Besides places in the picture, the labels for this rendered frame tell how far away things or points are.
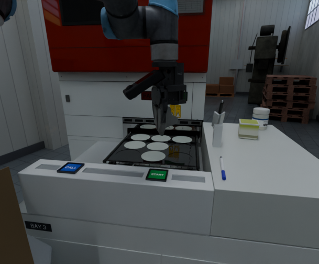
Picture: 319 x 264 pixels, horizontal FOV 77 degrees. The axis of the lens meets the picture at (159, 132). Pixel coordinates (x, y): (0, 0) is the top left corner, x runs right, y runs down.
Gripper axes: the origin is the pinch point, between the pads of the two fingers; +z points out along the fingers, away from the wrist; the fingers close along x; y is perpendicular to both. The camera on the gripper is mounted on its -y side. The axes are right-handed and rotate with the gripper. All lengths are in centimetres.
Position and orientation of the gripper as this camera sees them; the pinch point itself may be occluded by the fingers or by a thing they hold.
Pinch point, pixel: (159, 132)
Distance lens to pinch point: 60.7
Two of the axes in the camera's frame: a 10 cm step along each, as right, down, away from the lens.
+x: -3.5, -2.8, 8.9
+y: 9.4, -1.3, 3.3
